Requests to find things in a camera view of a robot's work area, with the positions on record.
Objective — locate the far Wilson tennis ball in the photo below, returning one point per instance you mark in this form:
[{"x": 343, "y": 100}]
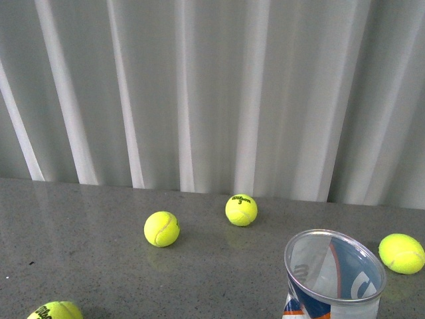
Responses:
[{"x": 241, "y": 210}]

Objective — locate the white pleated curtain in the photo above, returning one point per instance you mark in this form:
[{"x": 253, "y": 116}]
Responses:
[{"x": 306, "y": 100}]

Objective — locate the wilson tennis ball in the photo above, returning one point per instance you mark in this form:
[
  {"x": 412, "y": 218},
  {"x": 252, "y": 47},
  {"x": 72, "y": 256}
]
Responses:
[
  {"x": 57, "y": 310},
  {"x": 241, "y": 210}
]

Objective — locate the near Wilson tennis ball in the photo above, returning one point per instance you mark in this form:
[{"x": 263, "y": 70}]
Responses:
[{"x": 57, "y": 310}]

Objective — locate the yellow tennis ball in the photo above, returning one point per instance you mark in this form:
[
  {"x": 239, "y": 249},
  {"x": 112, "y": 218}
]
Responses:
[
  {"x": 401, "y": 253},
  {"x": 161, "y": 229}
]

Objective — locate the clear Wilson tennis can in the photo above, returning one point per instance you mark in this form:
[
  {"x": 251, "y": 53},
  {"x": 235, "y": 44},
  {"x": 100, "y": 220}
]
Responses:
[{"x": 331, "y": 275}]

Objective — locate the middle yellow tennis ball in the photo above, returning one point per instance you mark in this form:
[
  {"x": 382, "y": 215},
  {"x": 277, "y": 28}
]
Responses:
[{"x": 161, "y": 229}]

